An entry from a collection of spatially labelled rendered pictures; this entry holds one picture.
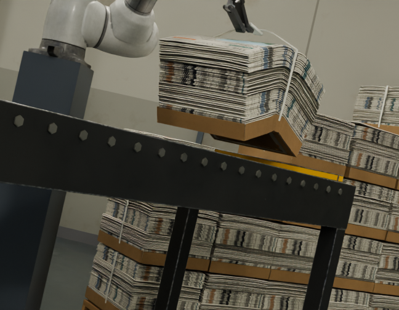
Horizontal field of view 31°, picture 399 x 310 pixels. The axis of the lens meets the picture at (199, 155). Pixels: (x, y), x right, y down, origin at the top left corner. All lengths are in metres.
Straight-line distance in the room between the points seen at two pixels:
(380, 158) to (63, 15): 1.46
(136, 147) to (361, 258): 2.04
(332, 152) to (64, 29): 1.19
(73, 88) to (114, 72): 2.84
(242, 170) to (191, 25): 3.78
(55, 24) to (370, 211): 1.53
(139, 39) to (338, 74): 2.83
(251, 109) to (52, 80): 0.88
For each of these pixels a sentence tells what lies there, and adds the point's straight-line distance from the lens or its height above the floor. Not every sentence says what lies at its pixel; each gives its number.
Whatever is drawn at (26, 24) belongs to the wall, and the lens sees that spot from 5.49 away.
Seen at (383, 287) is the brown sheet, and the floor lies 0.40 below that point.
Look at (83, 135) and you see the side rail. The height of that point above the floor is 0.78.
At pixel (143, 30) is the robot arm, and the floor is 1.17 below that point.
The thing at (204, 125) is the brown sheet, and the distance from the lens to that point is 1.85.
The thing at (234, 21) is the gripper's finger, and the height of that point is 1.15.
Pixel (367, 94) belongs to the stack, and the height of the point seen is 1.25.
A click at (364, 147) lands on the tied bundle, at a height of 0.97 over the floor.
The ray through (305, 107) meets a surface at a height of 0.98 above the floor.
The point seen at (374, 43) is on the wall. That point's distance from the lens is 5.27.
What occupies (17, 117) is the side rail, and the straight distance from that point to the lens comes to 1.10.
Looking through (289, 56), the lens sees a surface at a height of 1.09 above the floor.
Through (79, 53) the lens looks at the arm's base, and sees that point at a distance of 2.52.
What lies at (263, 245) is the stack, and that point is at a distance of 2.83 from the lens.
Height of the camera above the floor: 0.78
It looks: level
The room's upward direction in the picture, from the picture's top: 13 degrees clockwise
